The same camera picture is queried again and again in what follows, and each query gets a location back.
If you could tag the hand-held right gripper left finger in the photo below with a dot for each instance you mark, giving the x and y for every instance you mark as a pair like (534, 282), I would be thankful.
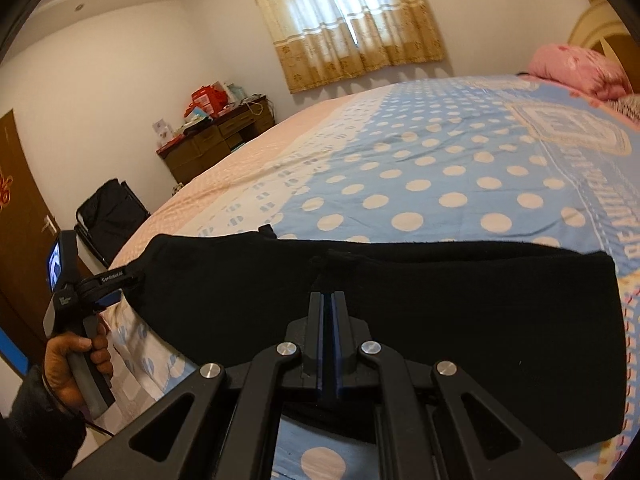
(317, 360)

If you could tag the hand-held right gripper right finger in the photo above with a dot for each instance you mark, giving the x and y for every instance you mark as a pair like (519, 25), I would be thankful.
(345, 360)

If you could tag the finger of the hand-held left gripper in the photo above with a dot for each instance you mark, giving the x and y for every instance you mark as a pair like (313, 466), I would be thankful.
(107, 279)

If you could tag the black pants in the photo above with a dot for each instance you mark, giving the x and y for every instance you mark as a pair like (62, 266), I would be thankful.
(450, 310)

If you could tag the person's left forearm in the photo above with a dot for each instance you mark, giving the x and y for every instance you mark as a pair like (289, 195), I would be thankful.
(35, 435)

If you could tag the person's left hand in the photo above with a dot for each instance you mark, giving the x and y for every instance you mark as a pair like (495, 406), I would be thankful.
(57, 365)

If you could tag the black folding chair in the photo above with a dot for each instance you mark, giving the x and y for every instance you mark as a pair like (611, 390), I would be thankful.
(112, 220)

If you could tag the brown wooden door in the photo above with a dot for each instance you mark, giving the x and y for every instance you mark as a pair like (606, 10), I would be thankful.
(25, 240)

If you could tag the white paper card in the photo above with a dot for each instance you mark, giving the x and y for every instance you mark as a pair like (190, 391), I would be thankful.
(162, 132)

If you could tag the dark wooden desk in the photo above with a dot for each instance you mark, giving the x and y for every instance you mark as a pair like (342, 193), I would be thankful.
(205, 152)

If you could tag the teal box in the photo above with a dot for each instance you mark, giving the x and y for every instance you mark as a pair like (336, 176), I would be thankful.
(236, 147)

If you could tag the red gift boxes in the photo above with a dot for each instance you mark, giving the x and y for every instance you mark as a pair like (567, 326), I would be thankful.
(205, 100)

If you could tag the bed with polka-dot cover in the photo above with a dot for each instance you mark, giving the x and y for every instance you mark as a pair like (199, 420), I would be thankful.
(425, 170)

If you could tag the white and teal bag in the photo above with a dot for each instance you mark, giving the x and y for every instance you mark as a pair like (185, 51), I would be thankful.
(236, 94)

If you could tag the beige patterned window curtain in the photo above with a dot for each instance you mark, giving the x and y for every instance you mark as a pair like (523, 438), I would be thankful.
(345, 25)

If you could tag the pink floral folded quilt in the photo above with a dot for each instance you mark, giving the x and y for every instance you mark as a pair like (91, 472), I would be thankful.
(575, 67)

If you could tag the striped pillow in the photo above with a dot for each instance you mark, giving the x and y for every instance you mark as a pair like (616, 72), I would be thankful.
(627, 107)

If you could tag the cream wooden headboard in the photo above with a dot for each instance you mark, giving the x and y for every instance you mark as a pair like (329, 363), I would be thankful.
(607, 30)

